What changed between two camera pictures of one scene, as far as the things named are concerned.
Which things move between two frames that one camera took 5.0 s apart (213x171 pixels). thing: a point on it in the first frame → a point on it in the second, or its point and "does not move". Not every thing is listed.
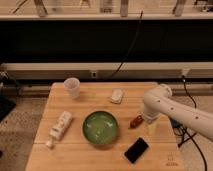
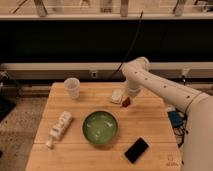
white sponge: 116,96 does not move
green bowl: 100,127 does not move
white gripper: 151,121 → 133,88
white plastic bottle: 59,129 does not move
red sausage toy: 136,122 → 126,102
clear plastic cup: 72,87 does not move
